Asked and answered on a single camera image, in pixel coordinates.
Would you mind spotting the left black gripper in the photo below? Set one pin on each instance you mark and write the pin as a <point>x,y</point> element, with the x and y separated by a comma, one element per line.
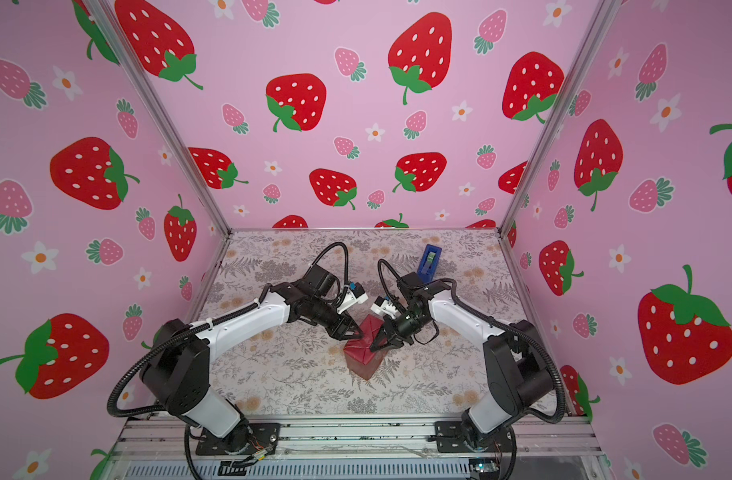
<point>345,326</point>

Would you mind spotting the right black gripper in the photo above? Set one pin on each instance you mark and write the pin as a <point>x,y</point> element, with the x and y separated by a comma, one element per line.
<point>392,338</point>

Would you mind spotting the dark red wrapping paper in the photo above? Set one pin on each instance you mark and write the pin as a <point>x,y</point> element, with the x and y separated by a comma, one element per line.
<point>360,359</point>

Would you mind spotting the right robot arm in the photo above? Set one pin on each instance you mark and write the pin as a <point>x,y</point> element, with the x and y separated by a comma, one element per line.
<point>521,376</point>

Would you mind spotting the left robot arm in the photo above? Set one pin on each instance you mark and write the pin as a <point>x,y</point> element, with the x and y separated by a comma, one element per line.
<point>174,376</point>

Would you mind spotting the blue tape dispenser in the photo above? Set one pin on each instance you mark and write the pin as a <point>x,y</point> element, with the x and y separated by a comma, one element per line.
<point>429,263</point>

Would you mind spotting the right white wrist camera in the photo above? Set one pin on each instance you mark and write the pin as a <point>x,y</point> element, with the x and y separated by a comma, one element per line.
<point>385,309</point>

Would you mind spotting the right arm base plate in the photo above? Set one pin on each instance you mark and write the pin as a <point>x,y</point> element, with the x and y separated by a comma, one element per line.
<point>463,437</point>

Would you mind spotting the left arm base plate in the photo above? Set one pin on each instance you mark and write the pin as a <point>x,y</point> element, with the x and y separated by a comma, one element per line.
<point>247,439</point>

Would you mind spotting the aluminium rail frame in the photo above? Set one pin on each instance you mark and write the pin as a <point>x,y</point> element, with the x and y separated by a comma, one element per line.
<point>411,446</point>

